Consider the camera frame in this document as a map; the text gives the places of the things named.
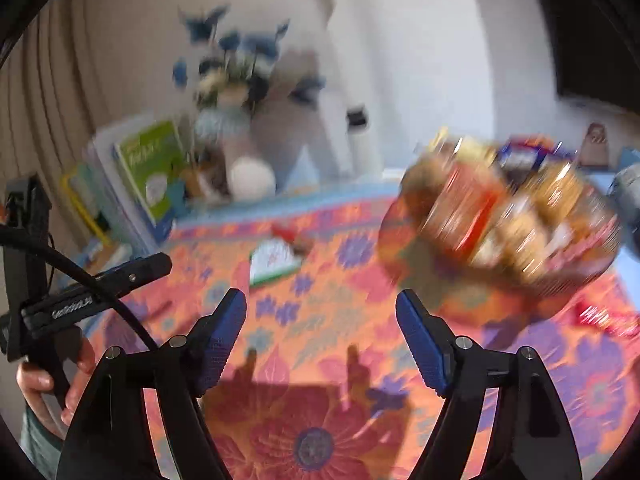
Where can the green white flat packet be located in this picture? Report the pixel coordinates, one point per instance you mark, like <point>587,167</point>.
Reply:
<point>272,262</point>

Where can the wooden pen holder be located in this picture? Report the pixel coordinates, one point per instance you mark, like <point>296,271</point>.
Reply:
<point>200,180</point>

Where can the person's left forearm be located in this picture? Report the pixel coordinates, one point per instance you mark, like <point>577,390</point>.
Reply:
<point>40,440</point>

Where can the green book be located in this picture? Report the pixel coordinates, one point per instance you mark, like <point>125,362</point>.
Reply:
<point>150,170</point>

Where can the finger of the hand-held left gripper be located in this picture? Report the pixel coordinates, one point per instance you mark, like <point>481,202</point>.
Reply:
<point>140,270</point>

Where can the person's left hand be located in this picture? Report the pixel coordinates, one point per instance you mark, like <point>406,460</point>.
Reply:
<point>32,377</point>

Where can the blue book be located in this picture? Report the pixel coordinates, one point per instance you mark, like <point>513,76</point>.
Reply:
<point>172,207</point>

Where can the light blue object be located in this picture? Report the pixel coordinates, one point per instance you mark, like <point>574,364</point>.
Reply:
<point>625,180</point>

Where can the floral tablecloth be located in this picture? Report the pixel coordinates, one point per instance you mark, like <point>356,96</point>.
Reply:
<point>325,320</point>

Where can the red candy packet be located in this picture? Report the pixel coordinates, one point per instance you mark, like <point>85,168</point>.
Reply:
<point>605,317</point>

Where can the amber ribbed glass bowl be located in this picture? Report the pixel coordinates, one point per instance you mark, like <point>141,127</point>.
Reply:
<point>550,276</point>

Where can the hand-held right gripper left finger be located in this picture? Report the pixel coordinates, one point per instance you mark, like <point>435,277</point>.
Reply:
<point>222,340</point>

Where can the blue artificial flowers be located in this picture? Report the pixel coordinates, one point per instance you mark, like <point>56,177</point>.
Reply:
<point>250,45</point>

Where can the stack of flat books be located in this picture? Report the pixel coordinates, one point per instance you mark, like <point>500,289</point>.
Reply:
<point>105,255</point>

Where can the small brown object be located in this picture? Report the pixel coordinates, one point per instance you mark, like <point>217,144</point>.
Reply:
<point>595,142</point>

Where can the row of upright books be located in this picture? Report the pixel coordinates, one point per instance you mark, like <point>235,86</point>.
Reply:
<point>85,195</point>

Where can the dark monitor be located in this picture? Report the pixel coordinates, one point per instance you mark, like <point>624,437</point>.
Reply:
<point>600,70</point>

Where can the small red packet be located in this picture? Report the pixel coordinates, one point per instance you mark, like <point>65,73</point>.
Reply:
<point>290,237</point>

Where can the white lamp post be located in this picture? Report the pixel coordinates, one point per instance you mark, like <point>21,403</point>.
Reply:
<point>362,152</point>

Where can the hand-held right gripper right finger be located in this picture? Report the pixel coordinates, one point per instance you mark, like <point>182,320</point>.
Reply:
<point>422,340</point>

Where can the beige curtain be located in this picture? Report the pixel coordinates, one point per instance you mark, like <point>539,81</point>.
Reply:
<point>100,60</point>

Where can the pile of snack packets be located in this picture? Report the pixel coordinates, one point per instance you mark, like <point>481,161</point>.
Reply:
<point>475,200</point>

